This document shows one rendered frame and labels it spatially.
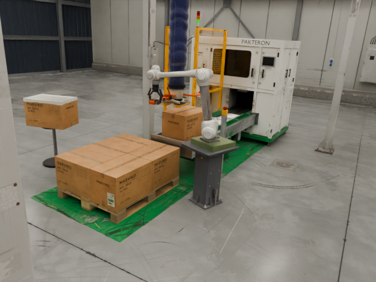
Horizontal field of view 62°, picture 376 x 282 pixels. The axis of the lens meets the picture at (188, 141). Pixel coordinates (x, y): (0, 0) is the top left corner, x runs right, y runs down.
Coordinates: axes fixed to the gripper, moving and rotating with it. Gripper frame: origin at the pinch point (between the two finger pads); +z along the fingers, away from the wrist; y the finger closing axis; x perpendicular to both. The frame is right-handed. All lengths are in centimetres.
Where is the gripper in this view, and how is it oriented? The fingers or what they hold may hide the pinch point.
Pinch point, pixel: (155, 101)
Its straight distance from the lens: 372.8
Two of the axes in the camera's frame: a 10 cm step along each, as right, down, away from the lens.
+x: -4.0, 2.7, -8.7
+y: -9.1, -1.7, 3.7
